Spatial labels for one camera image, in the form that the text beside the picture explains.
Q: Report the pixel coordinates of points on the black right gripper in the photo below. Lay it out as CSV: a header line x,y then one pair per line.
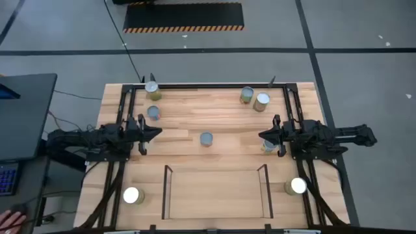
x,y
286,133

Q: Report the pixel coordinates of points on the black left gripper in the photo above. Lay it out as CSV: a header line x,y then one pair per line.
x,y
136,131

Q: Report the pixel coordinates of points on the short blue grey can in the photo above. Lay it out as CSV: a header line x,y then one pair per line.
x,y
153,112
206,138
267,148

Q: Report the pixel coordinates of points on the tall gold label can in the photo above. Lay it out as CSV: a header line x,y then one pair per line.
x,y
262,98

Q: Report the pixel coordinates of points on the tall olive green label can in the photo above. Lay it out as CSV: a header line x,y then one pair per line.
x,y
151,87

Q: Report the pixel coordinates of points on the short green label can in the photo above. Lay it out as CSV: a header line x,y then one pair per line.
x,y
247,94

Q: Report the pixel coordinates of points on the tall can bright lid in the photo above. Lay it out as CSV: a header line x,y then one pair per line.
x,y
298,185
131,195

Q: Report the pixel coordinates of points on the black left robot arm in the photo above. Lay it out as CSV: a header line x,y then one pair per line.
x,y
97,136

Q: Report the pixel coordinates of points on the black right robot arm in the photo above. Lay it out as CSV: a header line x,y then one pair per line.
x,y
325,135

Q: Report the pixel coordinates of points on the black clamp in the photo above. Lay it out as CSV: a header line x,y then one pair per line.
x,y
268,228
272,81
152,77
152,228

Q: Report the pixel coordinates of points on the black hazard striped floor mat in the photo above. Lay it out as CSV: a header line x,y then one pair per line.
x,y
182,14

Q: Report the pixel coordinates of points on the dark grey side table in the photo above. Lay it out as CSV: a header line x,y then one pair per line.
x,y
31,182

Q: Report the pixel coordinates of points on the black equipment base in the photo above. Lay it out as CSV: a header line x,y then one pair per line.
x,y
123,1

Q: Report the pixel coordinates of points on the blue lit laptop screen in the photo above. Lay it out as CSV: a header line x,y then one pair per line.
x,y
6,92

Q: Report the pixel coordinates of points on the backlit keyboard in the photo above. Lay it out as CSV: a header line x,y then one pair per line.
x,y
8,178

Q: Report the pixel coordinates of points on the black computer mouse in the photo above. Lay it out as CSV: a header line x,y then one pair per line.
x,y
20,208

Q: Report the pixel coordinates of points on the person's hand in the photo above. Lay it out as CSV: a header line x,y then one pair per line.
x,y
9,221

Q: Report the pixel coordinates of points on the black aluminium table frame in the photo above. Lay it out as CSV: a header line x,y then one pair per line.
x,y
211,86

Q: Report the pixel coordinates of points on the silver bracket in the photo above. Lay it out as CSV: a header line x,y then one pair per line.
x,y
302,232

